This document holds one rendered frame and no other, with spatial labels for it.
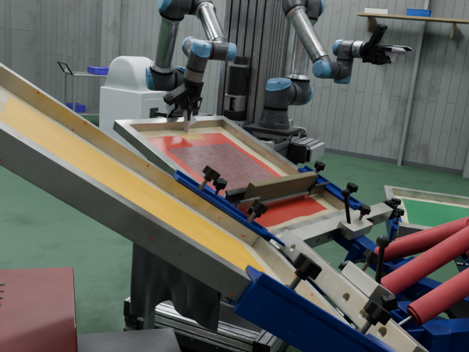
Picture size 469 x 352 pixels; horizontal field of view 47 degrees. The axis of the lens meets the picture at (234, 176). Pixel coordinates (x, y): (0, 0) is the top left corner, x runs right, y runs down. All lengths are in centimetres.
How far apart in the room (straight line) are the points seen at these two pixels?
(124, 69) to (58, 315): 610
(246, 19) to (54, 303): 201
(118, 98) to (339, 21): 396
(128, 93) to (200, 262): 630
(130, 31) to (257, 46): 812
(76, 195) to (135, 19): 1011
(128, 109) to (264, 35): 441
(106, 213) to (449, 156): 850
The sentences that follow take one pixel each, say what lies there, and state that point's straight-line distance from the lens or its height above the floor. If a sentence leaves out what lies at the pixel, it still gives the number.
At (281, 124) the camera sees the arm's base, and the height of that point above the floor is 128.
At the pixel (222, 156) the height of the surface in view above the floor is 120.
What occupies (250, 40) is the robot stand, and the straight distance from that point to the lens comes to 281.
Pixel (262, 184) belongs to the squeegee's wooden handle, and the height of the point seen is 120.
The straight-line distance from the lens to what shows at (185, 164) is 195.
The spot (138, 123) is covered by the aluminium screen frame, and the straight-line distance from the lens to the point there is 208.
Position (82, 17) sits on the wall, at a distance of 1150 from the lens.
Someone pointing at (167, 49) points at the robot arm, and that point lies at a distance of 264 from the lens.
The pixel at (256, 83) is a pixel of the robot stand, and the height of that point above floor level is 144.
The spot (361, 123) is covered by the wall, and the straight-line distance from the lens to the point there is 914.
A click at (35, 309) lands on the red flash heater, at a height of 111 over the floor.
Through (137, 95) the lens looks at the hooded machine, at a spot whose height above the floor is 90.
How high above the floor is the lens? 163
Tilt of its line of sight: 14 degrees down
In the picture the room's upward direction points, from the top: 6 degrees clockwise
